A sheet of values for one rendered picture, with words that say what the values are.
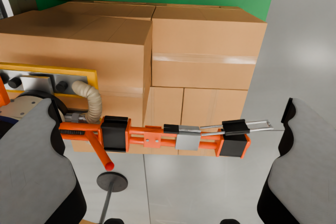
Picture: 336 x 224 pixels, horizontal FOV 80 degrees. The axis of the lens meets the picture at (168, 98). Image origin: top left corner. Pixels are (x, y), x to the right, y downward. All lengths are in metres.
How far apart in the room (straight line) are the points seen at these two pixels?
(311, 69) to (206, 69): 1.18
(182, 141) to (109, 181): 2.31
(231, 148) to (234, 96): 0.73
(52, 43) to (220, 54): 0.81
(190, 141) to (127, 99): 0.34
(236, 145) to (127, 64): 0.46
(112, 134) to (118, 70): 0.27
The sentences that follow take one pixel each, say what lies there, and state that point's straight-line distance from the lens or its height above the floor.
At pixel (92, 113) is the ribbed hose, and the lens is 0.65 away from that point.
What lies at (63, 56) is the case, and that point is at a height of 0.94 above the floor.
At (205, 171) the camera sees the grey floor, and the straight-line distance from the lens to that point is 2.69.
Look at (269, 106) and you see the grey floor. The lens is 2.20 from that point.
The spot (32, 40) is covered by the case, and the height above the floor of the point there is 0.94.
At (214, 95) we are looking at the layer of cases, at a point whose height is 0.54.
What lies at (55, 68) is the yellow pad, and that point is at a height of 1.07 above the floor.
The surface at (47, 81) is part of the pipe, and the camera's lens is 0.70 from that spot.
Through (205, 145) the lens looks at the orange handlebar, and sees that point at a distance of 0.64.
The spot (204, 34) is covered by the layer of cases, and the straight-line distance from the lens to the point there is 1.14.
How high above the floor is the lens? 1.63
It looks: 58 degrees down
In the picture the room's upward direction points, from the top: 179 degrees counter-clockwise
